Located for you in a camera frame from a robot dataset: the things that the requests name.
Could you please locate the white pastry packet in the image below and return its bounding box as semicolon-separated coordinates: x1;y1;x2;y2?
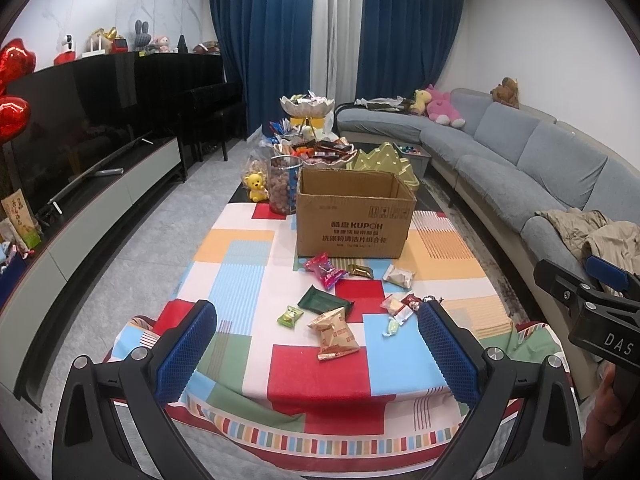
383;264;414;290

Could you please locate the pale green candy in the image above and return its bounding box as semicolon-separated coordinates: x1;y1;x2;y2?
383;318;400;337

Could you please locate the gold foil snack packet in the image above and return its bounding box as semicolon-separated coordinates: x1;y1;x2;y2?
347;263;374;280

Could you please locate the beige fortune biscuit bag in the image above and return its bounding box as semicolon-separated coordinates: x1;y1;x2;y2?
308;308;360;362

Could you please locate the green yellow candy packet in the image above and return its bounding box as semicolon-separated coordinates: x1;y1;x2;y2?
277;306;304;328

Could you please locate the pink red snack bag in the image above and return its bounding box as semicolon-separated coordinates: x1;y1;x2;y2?
304;252;348;290

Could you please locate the dark green wafer packet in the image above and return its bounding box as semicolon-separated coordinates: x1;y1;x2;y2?
297;286;354;315

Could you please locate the right hand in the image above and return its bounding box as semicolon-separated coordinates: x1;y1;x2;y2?
582;363;639;479

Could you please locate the beige clothes pile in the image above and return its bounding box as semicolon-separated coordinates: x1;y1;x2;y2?
536;208;640;275

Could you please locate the grey sectional sofa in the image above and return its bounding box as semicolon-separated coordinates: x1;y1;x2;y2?
335;89;639;278

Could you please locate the grey black tv console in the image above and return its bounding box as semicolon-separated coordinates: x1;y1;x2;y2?
1;138;186;410

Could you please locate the grey storage bin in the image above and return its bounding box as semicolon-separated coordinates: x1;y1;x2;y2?
394;143;432;179

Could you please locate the brown teddy bear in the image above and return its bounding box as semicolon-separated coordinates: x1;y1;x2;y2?
490;77;520;110

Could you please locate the pink plush toy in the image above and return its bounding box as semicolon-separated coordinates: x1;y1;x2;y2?
426;84;465;129

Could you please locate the gold mountain-shaped candy box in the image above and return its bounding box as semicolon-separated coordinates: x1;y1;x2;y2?
346;142;421;192

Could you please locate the brown cardboard box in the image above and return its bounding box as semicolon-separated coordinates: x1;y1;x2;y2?
296;168;416;259

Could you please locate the colourful patchwork tablecloth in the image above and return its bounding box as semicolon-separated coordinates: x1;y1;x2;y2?
111;203;565;476

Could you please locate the yellow plush toy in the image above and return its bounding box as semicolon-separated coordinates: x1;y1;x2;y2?
409;89;433;116

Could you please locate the remote control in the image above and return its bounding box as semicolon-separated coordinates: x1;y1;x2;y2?
93;167;125;178

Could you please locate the two-tier white snack stand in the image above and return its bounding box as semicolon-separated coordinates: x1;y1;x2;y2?
269;91;358;168

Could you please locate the yellow bear figurine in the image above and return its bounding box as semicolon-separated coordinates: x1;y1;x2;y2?
243;171;269;203

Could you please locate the clear jar of cookies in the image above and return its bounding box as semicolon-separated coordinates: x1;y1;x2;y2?
268;155;303;216

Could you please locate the blue curtain right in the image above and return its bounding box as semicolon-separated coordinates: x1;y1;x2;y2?
356;0;464;100

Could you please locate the blue curtain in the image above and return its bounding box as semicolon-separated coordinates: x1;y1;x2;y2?
209;0;314;132
356;0;464;100

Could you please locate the clear bag of nuts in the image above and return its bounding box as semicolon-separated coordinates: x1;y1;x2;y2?
241;146;274;190

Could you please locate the black television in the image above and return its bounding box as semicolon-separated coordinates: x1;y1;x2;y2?
8;53;144;212

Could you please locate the black piano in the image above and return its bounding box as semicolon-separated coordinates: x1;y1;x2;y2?
134;53;248;162

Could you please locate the white sheer curtain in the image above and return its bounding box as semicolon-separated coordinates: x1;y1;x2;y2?
310;0;363;104

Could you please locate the white red robot toy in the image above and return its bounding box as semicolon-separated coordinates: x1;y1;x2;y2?
53;34;77;66

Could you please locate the red heart balloon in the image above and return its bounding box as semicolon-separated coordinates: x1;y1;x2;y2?
0;38;38;143

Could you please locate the grey bunny plush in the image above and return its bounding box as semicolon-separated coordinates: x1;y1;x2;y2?
134;20;151;52

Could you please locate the blue curtain left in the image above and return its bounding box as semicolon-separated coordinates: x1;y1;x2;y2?
209;0;314;132

